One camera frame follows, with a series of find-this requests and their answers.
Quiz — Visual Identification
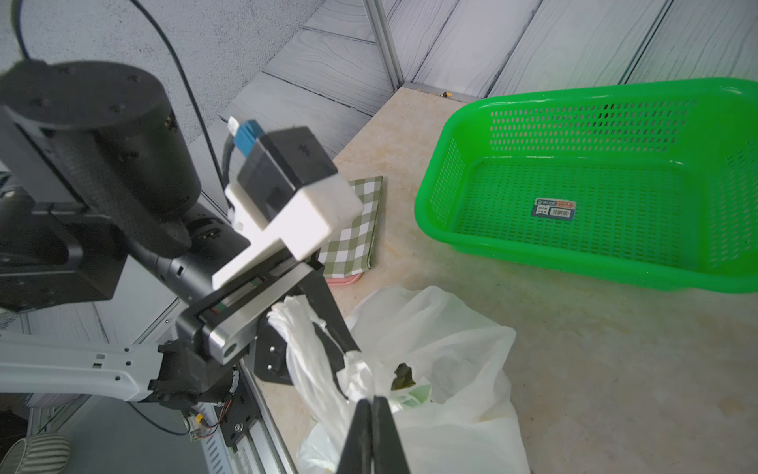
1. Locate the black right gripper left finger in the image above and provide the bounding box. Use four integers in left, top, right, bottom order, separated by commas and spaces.
336, 399, 372, 474

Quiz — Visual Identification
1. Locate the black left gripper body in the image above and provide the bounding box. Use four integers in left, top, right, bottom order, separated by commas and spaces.
177, 254, 324, 365

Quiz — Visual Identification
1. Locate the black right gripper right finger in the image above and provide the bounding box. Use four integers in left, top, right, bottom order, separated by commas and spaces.
371, 397, 411, 474

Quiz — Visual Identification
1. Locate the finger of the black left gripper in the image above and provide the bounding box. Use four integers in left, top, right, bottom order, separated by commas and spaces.
295, 266, 359, 395
253, 320, 292, 386

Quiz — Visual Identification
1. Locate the pineapple with dark crown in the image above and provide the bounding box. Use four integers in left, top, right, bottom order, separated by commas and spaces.
391, 363, 417, 391

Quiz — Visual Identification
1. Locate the white plastic bag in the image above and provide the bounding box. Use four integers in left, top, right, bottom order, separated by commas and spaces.
266, 286, 529, 473

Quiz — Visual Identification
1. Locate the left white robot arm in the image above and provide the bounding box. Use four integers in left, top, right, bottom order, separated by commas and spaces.
1, 59, 362, 411

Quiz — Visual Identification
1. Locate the green checkered cloth mat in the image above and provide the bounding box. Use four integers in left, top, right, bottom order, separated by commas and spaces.
318, 176, 384, 280

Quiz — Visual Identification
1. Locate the barcode sticker in basket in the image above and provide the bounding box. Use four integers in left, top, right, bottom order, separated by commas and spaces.
531, 197, 578, 221

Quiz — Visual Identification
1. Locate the green perforated plastic basket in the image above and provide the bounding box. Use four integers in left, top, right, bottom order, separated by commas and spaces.
415, 78, 757, 293

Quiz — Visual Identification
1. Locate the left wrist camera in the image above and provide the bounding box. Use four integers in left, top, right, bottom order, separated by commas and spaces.
211, 118, 363, 290

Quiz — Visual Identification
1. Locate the left metal frame post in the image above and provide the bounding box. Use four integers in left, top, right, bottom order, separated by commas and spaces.
363, 0, 405, 91

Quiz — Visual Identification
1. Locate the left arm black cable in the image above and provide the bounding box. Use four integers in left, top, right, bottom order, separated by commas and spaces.
11, 0, 235, 214

